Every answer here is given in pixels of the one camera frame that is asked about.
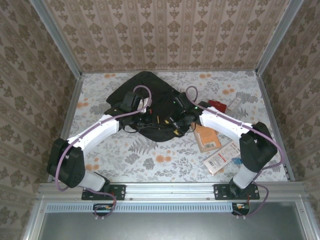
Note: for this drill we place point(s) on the red box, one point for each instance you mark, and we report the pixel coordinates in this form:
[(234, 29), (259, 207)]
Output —
[(218, 106)]

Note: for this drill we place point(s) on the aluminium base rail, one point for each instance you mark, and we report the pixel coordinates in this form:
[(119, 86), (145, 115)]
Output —
[(170, 191)]

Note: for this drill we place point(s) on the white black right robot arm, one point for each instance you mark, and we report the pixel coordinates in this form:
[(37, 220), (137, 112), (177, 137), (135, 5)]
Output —
[(220, 120)]

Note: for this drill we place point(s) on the orange book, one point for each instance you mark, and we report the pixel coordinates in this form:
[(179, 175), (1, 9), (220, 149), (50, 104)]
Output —
[(208, 140)]

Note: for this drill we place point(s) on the aluminium frame corner post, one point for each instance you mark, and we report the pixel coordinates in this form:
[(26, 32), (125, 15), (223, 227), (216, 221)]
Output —
[(58, 40), (278, 37)]

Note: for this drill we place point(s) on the white red stationery package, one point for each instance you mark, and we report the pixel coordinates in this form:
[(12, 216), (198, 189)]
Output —
[(220, 160)]

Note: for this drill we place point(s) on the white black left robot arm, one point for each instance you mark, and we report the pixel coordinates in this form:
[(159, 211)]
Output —
[(105, 127)]

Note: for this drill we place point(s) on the aluminium table side rail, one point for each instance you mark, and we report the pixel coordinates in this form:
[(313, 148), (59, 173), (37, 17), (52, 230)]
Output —
[(268, 100), (73, 100)]

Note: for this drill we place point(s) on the small blue eraser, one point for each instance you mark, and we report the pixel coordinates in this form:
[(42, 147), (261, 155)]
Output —
[(237, 161)]

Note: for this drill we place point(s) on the black student backpack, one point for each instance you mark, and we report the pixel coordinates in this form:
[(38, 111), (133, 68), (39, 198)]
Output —
[(155, 82)]

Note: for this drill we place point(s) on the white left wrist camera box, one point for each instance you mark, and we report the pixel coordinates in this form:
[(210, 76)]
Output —
[(145, 103)]

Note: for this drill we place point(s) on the black wiring junction box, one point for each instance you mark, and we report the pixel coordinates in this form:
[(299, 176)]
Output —
[(102, 208), (241, 207)]

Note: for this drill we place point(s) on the grey metal front panel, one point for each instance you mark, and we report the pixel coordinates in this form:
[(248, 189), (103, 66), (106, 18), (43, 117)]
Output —
[(175, 227)]

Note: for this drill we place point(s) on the small white box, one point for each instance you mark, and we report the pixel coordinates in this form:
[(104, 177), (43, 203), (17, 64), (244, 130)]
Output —
[(234, 103)]

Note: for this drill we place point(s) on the aluminium front frame bar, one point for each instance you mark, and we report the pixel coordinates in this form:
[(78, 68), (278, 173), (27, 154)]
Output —
[(32, 225), (303, 225)]

